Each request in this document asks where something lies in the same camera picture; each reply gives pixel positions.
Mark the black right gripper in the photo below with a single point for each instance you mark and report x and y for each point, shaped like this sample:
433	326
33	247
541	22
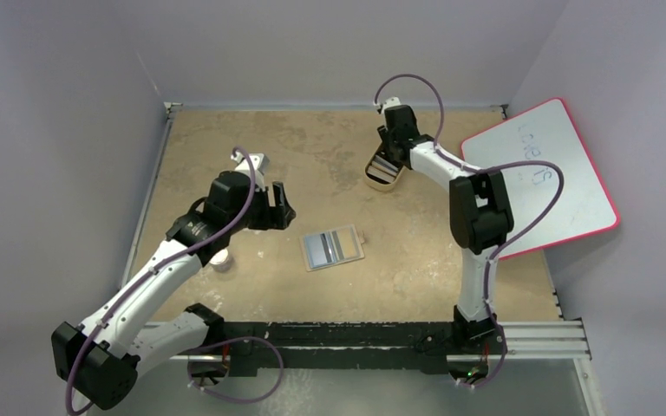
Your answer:
394	152

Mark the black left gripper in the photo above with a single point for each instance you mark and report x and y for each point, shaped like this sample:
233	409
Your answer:
276	217

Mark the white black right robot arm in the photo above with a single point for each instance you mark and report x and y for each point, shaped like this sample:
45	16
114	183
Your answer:
480	214

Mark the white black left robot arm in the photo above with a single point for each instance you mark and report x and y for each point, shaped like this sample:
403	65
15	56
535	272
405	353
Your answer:
101	358

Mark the beige oval card tray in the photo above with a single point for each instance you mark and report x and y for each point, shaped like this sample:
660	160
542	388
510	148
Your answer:
376	185

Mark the pink framed whiteboard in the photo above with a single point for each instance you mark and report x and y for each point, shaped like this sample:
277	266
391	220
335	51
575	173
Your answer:
546	138

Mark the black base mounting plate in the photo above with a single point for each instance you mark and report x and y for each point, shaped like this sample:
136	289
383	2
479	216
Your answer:
245	356

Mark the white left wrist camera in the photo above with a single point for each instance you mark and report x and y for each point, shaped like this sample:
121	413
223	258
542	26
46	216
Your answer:
256	164

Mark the aluminium frame rail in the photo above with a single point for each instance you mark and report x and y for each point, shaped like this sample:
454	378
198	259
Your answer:
557	340

